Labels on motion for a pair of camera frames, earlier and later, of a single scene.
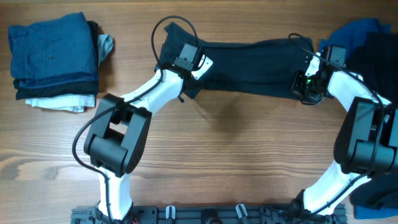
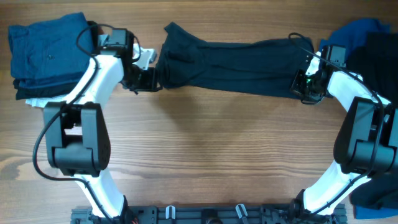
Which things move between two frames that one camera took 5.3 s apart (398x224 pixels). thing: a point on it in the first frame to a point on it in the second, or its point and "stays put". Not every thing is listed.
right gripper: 296,88 stays put
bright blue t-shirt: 344,35 stays put
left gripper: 198,78 to 150,84
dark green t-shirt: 263,66 stays put
